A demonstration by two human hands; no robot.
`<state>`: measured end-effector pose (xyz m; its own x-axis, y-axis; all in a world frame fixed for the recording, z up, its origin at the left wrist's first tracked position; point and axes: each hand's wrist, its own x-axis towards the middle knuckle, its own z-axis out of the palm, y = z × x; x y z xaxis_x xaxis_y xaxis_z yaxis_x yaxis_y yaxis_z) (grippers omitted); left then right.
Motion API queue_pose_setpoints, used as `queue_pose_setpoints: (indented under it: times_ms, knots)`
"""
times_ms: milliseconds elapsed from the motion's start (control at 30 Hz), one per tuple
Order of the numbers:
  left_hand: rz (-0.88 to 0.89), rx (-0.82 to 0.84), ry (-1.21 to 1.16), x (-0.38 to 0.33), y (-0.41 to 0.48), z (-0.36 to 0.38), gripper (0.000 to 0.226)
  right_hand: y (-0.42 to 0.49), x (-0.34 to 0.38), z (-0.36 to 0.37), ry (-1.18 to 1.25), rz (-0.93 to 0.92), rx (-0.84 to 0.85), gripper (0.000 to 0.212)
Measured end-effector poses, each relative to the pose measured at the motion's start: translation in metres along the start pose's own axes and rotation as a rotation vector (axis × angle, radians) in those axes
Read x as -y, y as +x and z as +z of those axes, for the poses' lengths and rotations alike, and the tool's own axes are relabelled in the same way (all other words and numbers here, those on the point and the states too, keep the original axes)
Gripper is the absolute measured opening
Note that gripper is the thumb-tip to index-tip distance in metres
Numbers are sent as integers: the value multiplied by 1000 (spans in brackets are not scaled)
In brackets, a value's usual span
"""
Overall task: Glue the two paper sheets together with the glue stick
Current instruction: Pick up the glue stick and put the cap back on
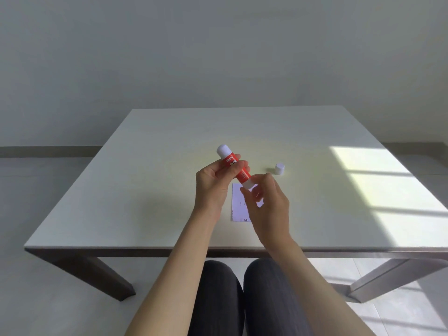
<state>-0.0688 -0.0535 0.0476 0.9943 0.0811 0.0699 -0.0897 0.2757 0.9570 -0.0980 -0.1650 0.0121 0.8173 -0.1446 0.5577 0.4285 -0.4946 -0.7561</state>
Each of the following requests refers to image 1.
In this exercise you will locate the red and white glue stick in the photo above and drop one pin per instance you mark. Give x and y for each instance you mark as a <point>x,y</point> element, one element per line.
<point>241,175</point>

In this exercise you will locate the person's right forearm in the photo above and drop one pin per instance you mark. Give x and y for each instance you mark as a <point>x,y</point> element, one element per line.
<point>315,290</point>

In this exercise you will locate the white glue stick cap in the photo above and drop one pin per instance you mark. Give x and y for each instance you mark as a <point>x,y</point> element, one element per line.
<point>279,169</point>

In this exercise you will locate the person's right thumb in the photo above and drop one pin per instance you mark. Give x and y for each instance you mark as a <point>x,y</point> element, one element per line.
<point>249,196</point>

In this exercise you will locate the person's left thumb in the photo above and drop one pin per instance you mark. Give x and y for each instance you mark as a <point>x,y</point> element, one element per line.
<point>222,168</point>

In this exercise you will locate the person's left forearm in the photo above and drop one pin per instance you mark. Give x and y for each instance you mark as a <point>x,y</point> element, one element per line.
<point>171,276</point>

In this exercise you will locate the white paper slip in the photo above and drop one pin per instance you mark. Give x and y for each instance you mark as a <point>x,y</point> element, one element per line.
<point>238,206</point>

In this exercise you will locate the dark grey trousers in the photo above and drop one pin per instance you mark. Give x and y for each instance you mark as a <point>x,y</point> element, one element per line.
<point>262,304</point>

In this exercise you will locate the person's left hand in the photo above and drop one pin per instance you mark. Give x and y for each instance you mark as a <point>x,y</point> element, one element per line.
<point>208,188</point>

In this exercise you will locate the white table with dark legs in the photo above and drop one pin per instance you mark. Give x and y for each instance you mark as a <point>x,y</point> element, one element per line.
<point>87,272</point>

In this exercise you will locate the person's right hand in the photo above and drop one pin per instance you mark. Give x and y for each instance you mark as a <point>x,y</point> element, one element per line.
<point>271,213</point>

